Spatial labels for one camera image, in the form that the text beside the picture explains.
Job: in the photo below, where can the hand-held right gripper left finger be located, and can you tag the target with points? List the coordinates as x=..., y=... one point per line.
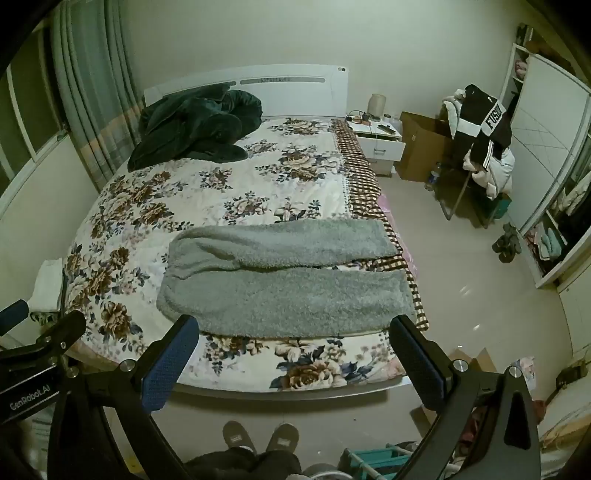
x=170, y=365

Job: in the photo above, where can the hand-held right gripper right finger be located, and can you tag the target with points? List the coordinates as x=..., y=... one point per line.
x=415, y=364

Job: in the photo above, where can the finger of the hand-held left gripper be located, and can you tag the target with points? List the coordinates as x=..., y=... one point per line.
x=62, y=328
x=13, y=314

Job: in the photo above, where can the grey fluffy blanket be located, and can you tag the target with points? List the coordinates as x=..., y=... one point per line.
x=286, y=295

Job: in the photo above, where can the grey house slipper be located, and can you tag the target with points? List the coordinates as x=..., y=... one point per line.
x=282, y=438
x=238, y=436

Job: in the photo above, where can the green plastic basket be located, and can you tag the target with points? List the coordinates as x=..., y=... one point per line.
x=369, y=461

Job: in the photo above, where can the person's dark trousers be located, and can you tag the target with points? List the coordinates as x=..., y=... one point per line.
x=249, y=466

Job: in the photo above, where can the dark slipper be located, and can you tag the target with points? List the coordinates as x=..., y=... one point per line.
x=501, y=243
x=512, y=240

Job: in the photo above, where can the floral bedspread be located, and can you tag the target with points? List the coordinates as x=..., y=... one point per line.
x=184, y=194

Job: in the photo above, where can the green box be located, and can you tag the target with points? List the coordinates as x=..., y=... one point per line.
x=499, y=207

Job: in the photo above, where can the plastic water bottle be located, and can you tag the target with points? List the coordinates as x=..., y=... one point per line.
x=432, y=177

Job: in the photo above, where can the window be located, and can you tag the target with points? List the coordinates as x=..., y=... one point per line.
x=23, y=120

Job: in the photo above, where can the white puffer jacket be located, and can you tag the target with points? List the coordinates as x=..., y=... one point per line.
x=501, y=177

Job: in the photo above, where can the brown checkered bed sheet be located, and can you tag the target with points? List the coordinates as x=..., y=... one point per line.
x=358, y=161

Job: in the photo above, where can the brown cardboard box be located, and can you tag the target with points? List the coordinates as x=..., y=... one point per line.
x=422, y=147

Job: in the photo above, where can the white nightstand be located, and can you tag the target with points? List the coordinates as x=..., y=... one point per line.
x=383, y=147

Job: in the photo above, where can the green striped curtain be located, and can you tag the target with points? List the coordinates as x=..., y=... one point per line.
x=92, y=92

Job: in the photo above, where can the black remote control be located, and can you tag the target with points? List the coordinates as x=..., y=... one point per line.
x=387, y=129

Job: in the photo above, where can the dark green blanket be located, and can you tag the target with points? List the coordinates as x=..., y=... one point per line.
x=194, y=124

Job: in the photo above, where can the black and white jacket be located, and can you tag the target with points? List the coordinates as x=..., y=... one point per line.
x=485, y=124

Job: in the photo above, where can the white wardrobe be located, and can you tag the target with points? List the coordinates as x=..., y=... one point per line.
x=549, y=129

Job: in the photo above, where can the white bed headboard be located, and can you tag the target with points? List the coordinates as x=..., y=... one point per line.
x=295, y=87

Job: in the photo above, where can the metal frame chair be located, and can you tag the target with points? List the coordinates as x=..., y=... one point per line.
x=450, y=194

